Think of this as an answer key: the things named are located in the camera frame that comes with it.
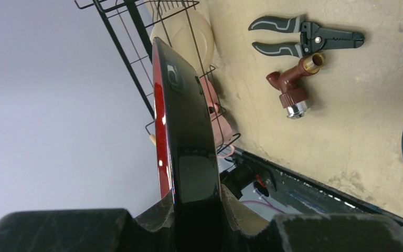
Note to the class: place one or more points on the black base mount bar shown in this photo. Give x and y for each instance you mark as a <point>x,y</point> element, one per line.
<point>304,194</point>

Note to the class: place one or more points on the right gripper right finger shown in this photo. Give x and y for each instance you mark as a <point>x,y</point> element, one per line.
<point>244,230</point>

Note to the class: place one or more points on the red brown faucet tap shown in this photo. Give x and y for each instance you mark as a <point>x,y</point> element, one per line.
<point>293,97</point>

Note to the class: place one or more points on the black handled pliers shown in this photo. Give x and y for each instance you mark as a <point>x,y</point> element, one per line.
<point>313,37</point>

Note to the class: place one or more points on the small cream saucer plate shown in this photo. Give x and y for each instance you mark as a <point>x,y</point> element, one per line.
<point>189,33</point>

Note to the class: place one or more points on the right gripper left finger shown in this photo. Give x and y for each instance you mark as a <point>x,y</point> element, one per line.
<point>104,229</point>

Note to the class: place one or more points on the pink ceramic mug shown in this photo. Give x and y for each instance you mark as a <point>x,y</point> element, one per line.
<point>222,130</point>

